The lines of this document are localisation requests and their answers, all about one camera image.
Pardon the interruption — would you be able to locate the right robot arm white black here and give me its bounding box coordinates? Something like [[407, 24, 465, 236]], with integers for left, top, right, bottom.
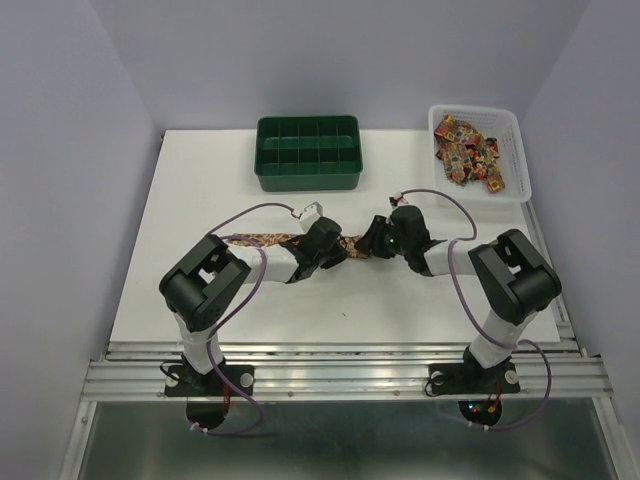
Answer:
[[354, 205, 562, 390]]

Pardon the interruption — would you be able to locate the white perforated plastic basket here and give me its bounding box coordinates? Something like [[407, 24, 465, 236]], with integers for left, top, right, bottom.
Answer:
[[429, 104, 531, 203]]

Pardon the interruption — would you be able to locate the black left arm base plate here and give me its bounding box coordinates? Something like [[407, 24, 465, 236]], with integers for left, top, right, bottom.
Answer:
[[160, 361, 255, 397]]

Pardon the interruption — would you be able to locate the paisley flamingo patterned tie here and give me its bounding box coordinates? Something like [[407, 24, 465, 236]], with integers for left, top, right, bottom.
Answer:
[[226, 233, 370, 260]]

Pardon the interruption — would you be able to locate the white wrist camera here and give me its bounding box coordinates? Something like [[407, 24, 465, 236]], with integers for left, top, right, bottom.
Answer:
[[389, 196, 408, 209], [298, 202, 323, 232]]

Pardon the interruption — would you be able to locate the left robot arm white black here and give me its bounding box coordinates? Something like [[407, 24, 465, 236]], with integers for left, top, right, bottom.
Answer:
[[159, 216, 347, 394]]

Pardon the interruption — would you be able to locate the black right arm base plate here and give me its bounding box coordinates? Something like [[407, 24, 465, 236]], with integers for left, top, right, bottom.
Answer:
[[424, 362, 521, 398]]

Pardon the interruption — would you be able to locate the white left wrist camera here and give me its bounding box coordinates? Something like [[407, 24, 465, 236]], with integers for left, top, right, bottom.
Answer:
[[298, 202, 323, 232]]

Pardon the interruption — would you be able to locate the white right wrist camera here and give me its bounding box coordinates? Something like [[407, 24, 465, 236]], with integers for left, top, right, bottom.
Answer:
[[389, 196, 408, 209]]

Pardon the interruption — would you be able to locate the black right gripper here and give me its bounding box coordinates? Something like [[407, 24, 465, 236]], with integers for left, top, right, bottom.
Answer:
[[352, 215, 409, 259]]

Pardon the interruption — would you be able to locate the aluminium mounting rail frame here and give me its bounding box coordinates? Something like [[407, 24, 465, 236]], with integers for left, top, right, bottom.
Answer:
[[59, 199, 631, 480]]

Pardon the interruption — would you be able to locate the green divided plastic tray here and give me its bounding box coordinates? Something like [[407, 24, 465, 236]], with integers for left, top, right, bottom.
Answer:
[[254, 115, 363, 192]]

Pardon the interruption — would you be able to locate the colourful patterned tie in basket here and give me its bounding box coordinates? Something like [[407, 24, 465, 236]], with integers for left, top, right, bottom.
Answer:
[[434, 115, 506, 194]]

